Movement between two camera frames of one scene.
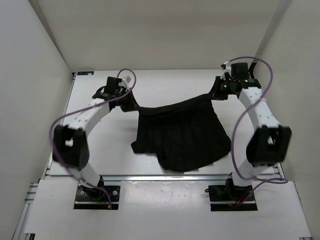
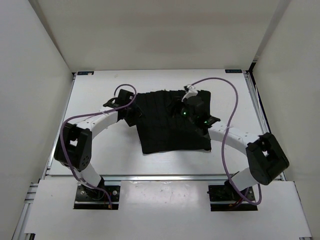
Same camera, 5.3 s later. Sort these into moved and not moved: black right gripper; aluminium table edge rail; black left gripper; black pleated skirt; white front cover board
Moved: black left gripper; black right gripper; black pleated skirt
Not moved: white front cover board; aluminium table edge rail
